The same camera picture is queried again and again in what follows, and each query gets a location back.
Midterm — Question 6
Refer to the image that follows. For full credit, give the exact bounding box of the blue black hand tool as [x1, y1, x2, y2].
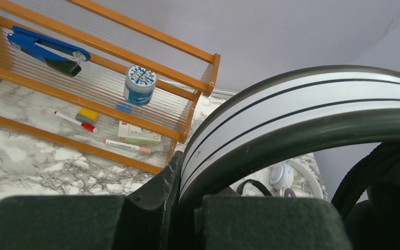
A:
[7, 26, 91, 77]

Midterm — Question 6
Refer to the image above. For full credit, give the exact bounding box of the small white red box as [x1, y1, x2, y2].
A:
[117, 121, 161, 146]

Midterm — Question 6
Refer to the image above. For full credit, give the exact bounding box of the white black gaming headset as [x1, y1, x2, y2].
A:
[171, 65, 400, 249]

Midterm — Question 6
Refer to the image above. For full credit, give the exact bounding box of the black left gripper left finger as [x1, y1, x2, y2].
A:
[0, 151, 182, 249]

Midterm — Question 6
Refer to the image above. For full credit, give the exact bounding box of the yellow grey small object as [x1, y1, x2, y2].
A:
[75, 108, 99, 125]

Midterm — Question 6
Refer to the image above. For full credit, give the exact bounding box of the white over-ear headphones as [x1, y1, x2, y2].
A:
[269, 159, 324, 199]

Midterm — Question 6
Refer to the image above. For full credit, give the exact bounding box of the red white marker pen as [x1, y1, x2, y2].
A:
[54, 111, 97, 133]

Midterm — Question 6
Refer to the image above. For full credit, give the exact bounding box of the wooden orange shelf rack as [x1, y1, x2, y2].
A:
[0, 1, 221, 173]

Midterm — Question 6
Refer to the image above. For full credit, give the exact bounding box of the blue lidded jar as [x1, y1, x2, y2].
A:
[124, 65, 157, 106]

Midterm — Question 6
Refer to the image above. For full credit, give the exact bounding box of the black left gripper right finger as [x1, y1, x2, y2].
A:
[194, 192, 353, 249]

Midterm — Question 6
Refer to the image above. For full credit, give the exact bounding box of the orange tipped white marker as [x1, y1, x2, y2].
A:
[103, 139, 152, 154]

